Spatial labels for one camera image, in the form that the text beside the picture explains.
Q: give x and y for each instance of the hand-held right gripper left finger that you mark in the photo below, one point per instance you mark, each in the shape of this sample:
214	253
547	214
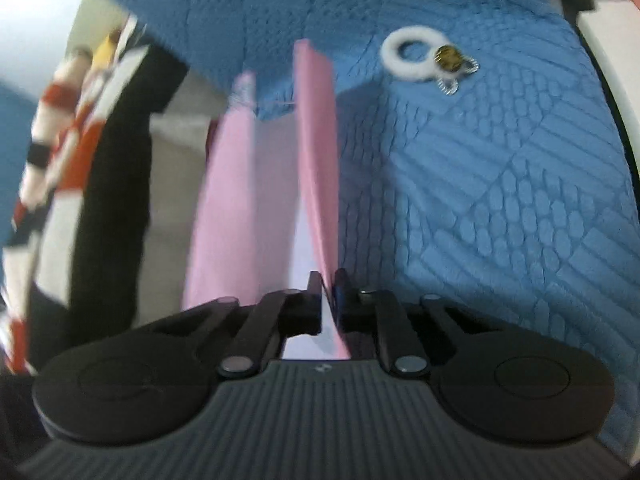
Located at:
314	305

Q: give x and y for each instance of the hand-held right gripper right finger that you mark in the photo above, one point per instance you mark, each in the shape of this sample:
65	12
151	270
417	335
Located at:
341	300

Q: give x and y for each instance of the blue textured chair cover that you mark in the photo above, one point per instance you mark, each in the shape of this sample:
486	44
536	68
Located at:
475	200

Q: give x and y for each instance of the red white black striped blanket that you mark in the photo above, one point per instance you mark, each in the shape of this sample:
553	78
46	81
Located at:
110	185

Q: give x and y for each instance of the yellow plush toy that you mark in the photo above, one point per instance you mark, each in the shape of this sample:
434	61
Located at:
105	52

